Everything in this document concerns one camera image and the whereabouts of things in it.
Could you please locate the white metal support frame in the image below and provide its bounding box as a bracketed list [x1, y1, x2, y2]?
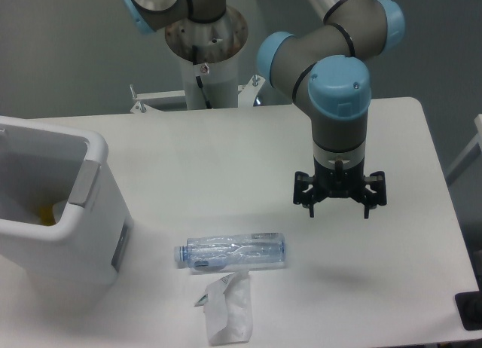
[129, 74, 294, 114]

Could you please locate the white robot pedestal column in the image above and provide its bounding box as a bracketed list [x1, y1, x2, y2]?
[164, 5, 249, 110]

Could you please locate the white trash can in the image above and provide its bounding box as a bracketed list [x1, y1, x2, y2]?
[1, 117, 133, 300]

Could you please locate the yellow trash inside can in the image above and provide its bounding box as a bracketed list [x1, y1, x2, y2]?
[38, 204, 56, 226]

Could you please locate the crumpled white plastic bag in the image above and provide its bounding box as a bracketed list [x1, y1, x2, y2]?
[194, 270, 253, 346]

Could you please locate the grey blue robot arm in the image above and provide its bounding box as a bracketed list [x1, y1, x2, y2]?
[123, 0, 405, 211]

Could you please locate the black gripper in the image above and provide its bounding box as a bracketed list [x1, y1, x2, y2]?
[293, 159, 387, 219]

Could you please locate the black clamp at table edge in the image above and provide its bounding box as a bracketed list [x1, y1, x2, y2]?
[455, 291, 481, 331]

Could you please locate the white frame leg right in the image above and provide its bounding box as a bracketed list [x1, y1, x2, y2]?
[445, 114, 481, 186]

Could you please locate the clear plastic water bottle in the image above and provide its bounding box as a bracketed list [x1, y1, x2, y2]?
[173, 233, 286, 273]

